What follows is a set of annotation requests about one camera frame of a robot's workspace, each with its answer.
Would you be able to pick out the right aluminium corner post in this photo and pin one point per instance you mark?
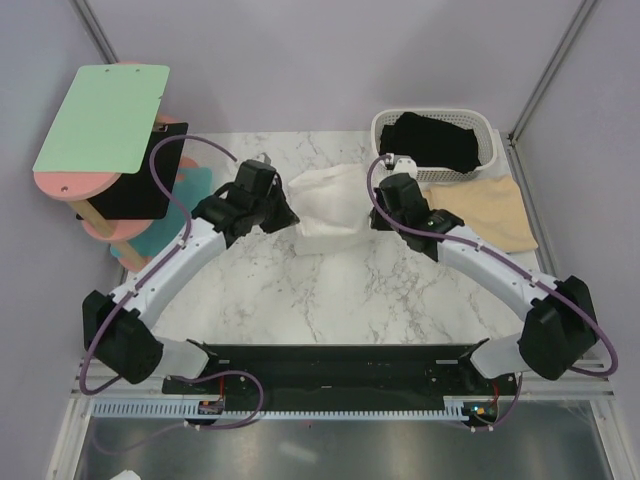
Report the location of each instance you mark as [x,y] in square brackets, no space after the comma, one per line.
[561,52]

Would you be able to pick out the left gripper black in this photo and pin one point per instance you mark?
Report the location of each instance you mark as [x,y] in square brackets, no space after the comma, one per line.
[286,216]

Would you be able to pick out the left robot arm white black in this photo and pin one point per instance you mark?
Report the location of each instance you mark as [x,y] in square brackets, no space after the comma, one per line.
[117,326]

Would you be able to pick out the left aluminium corner post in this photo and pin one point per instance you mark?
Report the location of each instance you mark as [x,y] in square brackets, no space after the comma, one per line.
[94,30]

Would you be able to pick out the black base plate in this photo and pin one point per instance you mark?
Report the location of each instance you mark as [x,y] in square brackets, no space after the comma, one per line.
[341,378]

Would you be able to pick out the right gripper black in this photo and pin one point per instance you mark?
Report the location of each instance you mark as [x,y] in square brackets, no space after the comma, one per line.
[378,223]

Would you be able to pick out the black t shirt in basket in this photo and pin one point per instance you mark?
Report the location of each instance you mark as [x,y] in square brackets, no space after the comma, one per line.
[431,143]

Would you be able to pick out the aluminium frame rail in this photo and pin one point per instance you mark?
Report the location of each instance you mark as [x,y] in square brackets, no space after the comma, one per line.
[571,386]

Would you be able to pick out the aluminium corner post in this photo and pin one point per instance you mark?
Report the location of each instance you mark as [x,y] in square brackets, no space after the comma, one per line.
[561,52]
[94,30]

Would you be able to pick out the green board on shelf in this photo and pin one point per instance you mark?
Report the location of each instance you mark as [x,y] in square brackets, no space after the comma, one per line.
[105,120]

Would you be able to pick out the black board on shelf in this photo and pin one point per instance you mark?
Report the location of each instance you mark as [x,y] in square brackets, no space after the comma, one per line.
[137,196]

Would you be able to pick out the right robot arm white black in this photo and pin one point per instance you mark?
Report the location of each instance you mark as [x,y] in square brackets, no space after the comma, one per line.
[559,324]

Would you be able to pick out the white paper scrap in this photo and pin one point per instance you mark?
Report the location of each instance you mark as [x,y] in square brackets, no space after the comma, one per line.
[126,475]

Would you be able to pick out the teal board on shelf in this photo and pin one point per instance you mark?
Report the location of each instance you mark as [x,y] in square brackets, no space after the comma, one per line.
[149,237]

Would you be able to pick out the white perforated plastic basket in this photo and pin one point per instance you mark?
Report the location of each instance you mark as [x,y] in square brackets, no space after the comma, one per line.
[464,118]

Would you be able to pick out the beige t shirt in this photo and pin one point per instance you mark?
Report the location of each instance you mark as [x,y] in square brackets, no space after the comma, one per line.
[492,207]

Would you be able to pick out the white printed t shirt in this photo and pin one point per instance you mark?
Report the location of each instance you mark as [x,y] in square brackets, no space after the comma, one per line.
[333,209]

